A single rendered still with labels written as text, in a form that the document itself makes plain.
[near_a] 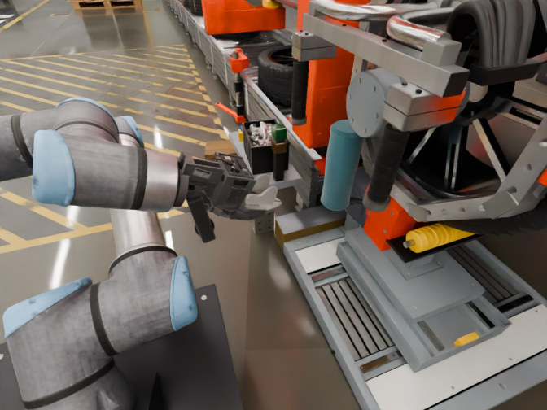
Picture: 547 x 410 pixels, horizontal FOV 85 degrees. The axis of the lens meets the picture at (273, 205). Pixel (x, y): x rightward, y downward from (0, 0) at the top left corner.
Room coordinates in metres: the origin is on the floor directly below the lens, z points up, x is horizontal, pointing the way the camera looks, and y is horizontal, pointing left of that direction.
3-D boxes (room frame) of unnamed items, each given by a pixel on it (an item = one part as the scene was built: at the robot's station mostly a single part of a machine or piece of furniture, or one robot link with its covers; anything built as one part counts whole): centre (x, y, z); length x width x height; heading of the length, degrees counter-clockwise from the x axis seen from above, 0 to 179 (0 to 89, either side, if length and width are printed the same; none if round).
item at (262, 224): (1.08, 0.06, 0.21); 0.10 x 0.10 x 0.42; 20
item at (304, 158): (2.25, 0.22, 0.28); 2.47 x 0.09 x 0.22; 20
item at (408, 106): (0.40, -0.21, 0.93); 0.09 x 0.05 x 0.05; 110
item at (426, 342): (0.64, -0.52, 0.13); 0.50 x 0.36 x 0.10; 20
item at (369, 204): (0.39, -0.18, 0.83); 0.04 x 0.04 x 0.16
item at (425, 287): (0.69, -0.50, 0.32); 0.40 x 0.30 x 0.28; 20
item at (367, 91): (0.61, -0.27, 0.85); 0.21 x 0.14 x 0.14; 110
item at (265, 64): (2.23, -0.22, 0.39); 0.66 x 0.66 x 0.24
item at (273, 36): (4.02, 0.45, 0.20); 1.00 x 0.86 x 0.39; 20
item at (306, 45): (0.72, -0.09, 0.93); 0.09 x 0.05 x 0.05; 110
